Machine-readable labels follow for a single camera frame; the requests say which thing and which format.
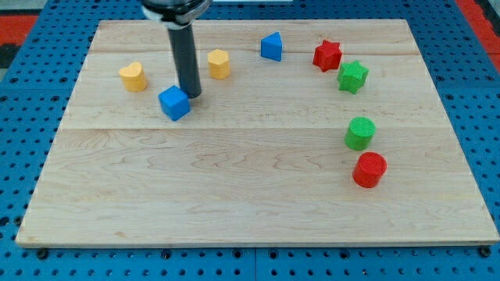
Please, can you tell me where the yellow hexagon block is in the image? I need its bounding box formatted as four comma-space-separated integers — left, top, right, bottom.
207, 49, 230, 80

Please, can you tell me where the blue cube block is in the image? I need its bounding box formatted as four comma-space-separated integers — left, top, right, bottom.
158, 86, 191, 121

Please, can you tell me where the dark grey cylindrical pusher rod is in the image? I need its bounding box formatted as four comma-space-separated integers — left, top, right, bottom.
169, 24, 202, 98

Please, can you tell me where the light wooden board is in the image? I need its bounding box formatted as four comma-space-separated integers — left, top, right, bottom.
16, 20, 499, 248

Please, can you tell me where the yellow heart block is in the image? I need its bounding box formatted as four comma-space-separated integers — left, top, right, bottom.
119, 62, 148, 92

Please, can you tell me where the green cylinder block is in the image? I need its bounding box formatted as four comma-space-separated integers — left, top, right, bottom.
345, 116, 377, 151

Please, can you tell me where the red star block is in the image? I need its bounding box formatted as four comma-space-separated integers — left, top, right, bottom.
312, 40, 343, 72

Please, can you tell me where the green star block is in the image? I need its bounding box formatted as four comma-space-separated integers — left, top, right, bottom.
337, 61, 369, 94

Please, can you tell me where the red cylinder block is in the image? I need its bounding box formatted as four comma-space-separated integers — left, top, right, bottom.
352, 151, 388, 188

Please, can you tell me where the blue triangle block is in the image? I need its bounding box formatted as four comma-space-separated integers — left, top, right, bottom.
260, 32, 283, 62

